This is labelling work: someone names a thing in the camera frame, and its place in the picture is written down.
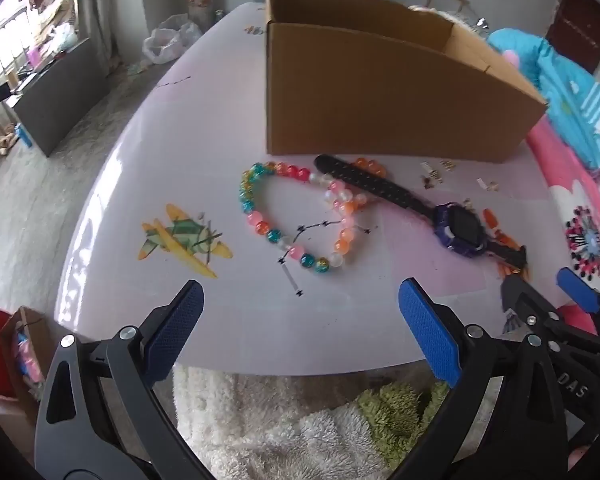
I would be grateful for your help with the small blue bottle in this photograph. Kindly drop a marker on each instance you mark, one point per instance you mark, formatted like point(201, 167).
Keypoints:
point(23, 136)

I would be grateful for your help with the green fluffy mat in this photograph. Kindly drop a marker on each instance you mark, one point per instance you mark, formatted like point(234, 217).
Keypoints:
point(395, 410)

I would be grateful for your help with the grey curtain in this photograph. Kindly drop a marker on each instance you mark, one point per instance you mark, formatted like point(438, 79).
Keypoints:
point(95, 10)

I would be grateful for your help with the small open cardboard box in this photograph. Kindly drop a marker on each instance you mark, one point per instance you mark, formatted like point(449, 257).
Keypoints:
point(35, 330)

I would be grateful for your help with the white fluffy rug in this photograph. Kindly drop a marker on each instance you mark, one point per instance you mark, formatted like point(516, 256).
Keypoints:
point(260, 420)

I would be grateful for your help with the dark grey cabinet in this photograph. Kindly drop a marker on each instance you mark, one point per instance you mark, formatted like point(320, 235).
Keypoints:
point(55, 105)

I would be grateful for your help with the metal window railing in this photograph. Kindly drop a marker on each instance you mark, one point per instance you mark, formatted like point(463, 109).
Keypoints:
point(0, 85)

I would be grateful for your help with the yellow green airplane sticker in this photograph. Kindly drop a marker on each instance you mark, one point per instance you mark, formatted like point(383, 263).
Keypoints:
point(172, 240)

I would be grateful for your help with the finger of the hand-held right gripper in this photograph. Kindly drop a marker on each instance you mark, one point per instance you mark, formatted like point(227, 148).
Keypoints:
point(577, 292)
point(517, 295)

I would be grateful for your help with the white plastic bag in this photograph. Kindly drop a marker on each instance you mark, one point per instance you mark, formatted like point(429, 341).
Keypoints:
point(167, 42)

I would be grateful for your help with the brown door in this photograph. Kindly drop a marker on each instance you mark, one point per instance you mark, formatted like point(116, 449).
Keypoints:
point(580, 25)

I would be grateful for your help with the black and purple wristwatch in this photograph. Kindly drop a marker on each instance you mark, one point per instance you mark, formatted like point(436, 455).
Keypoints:
point(457, 230)

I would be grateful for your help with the small colourful sticker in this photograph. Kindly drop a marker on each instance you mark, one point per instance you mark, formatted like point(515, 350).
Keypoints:
point(252, 30)

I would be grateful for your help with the blue blanket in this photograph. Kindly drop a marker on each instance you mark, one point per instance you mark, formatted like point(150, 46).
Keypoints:
point(565, 90)

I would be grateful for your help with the small gold earring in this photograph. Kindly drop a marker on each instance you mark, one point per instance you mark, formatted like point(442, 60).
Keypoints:
point(486, 184)
point(432, 172)

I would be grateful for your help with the brown cardboard box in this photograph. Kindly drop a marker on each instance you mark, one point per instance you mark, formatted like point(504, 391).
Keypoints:
point(380, 100)

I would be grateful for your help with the pink printed bedsheet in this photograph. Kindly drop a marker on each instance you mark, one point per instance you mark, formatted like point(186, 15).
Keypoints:
point(570, 195)

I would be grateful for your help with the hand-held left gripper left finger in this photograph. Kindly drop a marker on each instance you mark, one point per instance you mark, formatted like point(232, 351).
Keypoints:
point(177, 330)

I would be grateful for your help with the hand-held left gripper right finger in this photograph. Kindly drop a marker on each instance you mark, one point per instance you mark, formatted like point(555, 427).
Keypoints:
point(430, 332)

